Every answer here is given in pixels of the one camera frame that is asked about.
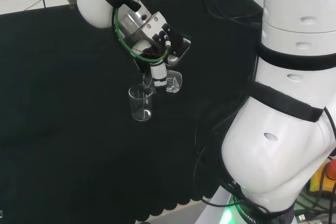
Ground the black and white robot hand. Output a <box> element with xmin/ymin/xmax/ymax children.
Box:
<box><xmin>130</xmin><ymin>39</ymin><xmax>169</xmax><ymax>94</ymax></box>

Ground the yellow stop button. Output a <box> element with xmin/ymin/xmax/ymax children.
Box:
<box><xmin>309</xmin><ymin>158</ymin><xmax>336</xmax><ymax>194</ymax></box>

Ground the black bench cloth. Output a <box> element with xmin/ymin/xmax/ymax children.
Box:
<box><xmin>0</xmin><ymin>0</ymin><xmax>264</xmax><ymax>224</ymax></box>

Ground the clear graduated glass beaker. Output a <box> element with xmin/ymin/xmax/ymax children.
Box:
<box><xmin>141</xmin><ymin>69</ymin><xmax>183</xmax><ymax>94</ymax></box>

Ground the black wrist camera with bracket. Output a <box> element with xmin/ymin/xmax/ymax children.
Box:
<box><xmin>157</xmin><ymin>23</ymin><xmax>193</xmax><ymax>67</ymax></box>

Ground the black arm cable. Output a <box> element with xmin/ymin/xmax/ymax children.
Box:
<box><xmin>189</xmin><ymin>0</ymin><xmax>264</xmax><ymax>28</ymax></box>

